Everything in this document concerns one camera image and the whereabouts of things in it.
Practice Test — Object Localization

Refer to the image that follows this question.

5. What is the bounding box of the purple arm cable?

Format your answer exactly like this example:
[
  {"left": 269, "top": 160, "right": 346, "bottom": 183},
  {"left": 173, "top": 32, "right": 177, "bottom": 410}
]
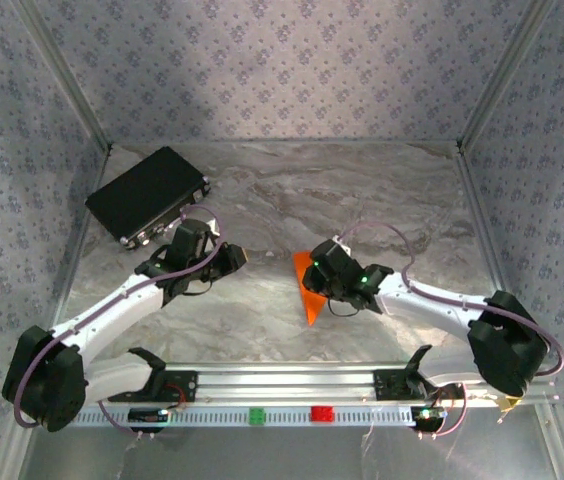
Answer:
[
  {"left": 336, "top": 221, "right": 564, "bottom": 441},
  {"left": 14, "top": 203, "right": 223, "bottom": 441}
]

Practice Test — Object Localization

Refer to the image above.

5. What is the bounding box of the black right controller board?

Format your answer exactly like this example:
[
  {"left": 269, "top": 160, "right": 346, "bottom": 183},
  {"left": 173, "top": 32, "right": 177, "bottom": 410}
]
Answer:
[{"left": 410, "top": 405, "right": 448, "bottom": 431}]

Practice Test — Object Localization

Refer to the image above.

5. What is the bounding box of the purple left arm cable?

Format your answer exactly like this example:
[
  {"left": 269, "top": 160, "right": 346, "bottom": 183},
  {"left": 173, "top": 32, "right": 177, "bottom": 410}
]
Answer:
[{"left": 14, "top": 203, "right": 223, "bottom": 441}]

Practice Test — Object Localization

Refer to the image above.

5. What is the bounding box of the aluminium table side rail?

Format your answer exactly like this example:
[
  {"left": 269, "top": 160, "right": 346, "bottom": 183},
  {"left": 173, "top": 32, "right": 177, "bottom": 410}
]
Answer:
[
  {"left": 454, "top": 142, "right": 518, "bottom": 301},
  {"left": 51, "top": 147, "right": 113, "bottom": 331}
]

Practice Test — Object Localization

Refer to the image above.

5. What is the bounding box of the slotted grey cable duct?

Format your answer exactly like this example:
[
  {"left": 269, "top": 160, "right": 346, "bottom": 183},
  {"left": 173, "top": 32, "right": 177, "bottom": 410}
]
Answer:
[{"left": 69, "top": 405, "right": 416, "bottom": 429}]

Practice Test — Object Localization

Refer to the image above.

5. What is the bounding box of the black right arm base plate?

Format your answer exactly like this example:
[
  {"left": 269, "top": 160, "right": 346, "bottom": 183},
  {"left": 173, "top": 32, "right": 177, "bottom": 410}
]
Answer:
[{"left": 372, "top": 368, "right": 463, "bottom": 401}]

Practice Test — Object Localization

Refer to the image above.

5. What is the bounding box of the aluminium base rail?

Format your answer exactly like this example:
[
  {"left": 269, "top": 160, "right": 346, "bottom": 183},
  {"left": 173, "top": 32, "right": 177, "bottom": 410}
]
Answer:
[{"left": 81, "top": 362, "right": 561, "bottom": 406}]

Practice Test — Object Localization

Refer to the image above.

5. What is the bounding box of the black metal-edged case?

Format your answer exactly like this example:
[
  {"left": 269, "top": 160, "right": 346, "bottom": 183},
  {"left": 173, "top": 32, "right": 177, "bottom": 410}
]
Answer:
[{"left": 84, "top": 145, "right": 212, "bottom": 251}]

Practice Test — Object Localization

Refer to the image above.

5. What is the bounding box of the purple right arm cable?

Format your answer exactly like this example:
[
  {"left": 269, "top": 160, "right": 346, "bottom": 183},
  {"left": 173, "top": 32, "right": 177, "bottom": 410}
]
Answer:
[{"left": 336, "top": 221, "right": 564, "bottom": 441}]

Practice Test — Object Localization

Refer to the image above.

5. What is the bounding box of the black left controller board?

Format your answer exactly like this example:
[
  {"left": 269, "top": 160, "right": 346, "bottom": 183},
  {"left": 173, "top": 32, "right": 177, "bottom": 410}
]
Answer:
[{"left": 128, "top": 407, "right": 170, "bottom": 434}]

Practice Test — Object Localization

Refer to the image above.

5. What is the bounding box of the orange paper sheet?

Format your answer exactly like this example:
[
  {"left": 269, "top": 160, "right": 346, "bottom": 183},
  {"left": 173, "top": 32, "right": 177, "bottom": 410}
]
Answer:
[{"left": 292, "top": 250, "right": 331, "bottom": 327}]

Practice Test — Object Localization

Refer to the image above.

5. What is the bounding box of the aluminium frame post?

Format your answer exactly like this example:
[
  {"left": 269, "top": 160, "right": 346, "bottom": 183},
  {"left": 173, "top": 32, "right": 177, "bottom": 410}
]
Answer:
[{"left": 455, "top": 0, "right": 559, "bottom": 154}]

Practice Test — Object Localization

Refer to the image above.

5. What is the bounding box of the yellow tape scrap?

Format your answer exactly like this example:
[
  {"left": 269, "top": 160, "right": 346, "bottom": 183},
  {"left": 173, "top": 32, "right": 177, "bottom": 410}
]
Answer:
[{"left": 495, "top": 394, "right": 523, "bottom": 414}]

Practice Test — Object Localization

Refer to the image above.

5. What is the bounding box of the black controller board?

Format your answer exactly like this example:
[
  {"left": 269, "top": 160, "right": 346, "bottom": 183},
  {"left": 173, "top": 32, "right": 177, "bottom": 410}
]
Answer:
[
  {"left": 410, "top": 405, "right": 448, "bottom": 431},
  {"left": 128, "top": 407, "right": 170, "bottom": 434}
]

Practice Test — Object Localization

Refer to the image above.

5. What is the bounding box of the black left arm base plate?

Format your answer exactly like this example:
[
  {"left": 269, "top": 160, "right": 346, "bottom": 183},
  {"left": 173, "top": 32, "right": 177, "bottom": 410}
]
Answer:
[{"left": 106, "top": 368, "right": 199, "bottom": 404}]

